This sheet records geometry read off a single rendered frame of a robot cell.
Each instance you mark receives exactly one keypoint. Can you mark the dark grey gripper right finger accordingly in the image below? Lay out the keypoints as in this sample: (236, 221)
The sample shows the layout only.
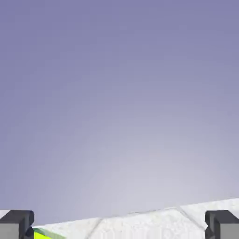
(222, 224)

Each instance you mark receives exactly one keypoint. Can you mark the large yellow-green box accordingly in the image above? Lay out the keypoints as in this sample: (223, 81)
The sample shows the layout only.
(42, 235)

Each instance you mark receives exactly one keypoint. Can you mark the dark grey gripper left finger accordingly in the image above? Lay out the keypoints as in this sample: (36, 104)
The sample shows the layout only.
(15, 222)

